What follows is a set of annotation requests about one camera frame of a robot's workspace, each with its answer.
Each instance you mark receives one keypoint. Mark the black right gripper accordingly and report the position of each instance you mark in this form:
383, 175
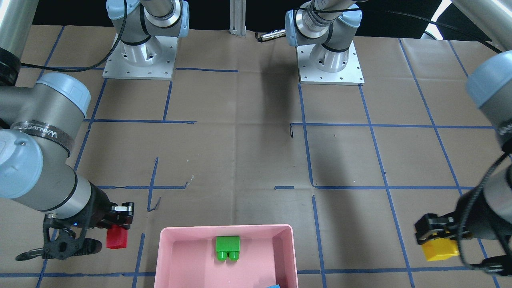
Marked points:
97, 205

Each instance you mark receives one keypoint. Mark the brown paper table cover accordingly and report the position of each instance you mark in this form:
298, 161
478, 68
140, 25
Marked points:
235, 139

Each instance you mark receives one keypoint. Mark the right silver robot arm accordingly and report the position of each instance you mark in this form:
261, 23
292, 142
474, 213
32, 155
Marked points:
38, 128

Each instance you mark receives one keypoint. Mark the aluminium frame post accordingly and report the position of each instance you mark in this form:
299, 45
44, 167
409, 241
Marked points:
237, 13

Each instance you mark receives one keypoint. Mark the yellow toy block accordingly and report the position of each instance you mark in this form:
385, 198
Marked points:
440, 249

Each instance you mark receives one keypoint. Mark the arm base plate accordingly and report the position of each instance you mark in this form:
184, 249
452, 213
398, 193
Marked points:
317, 65
153, 60

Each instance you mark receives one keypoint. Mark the metal connector plug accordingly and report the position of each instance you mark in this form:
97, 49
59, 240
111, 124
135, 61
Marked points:
269, 36

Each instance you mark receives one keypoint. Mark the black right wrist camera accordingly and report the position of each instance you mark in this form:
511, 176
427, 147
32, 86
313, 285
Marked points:
61, 242

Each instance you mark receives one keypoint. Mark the red toy block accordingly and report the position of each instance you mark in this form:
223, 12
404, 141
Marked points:
116, 237

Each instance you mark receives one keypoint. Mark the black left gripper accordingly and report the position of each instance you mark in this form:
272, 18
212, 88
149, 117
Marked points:
474, 219

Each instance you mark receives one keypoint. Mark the green toy block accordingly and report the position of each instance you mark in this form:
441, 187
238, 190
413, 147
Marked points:
228, 247

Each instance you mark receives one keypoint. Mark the pink plastic box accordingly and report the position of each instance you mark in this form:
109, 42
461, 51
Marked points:
187, 257

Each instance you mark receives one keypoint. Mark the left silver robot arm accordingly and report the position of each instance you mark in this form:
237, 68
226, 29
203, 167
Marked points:
489, 86

